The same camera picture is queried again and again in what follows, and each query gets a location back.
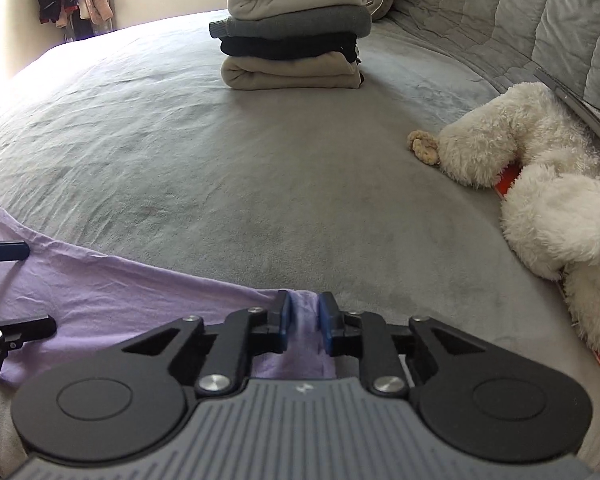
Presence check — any grey quilted headboard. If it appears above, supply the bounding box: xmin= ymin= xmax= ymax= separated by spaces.
xmin=380 ymin=0 xmax=600 ymax=131

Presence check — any grey folded knit sweater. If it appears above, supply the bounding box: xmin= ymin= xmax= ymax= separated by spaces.
xmin=209 ymin=6 xmax=372 ymax=41

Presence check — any white plush dog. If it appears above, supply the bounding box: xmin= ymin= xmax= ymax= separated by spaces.
xmin=407 ymin=81 xmax=600 ymax=358

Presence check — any pink hanging coat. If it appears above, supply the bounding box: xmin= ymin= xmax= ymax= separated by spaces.
xmin=77 ymin=0 xmax=113 ymax=25

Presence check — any black folded garment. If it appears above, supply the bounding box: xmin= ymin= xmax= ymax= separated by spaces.
xmin=220 ymin=31 xmax=361 ymax=63

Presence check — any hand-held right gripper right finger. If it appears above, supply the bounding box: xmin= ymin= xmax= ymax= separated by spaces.
xmin=317 ymin=291 xmax=487 ymax=396

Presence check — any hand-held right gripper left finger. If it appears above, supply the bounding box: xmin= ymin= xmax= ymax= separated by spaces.
xmin=120 ymin=290 xmax=292 ymax=397

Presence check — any beige folded garment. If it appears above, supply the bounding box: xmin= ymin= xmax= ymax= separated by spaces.
xmin=221 ymin=50 xmax=365 ymax=92

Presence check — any lilac shirt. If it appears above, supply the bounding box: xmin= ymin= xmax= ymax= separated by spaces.
xmin=0 ymin=187 xmax=338 ymax=393

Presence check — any orange book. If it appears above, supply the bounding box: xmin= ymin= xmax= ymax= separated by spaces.
xmin=492 ymin=165 xmax=600 ymax=376

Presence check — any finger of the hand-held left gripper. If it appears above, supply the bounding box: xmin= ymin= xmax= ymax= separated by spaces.
xmin=0 ymin=241 xmax=31 ymax=262
xmin=0 ymin=314 xmax=57 ymax=393

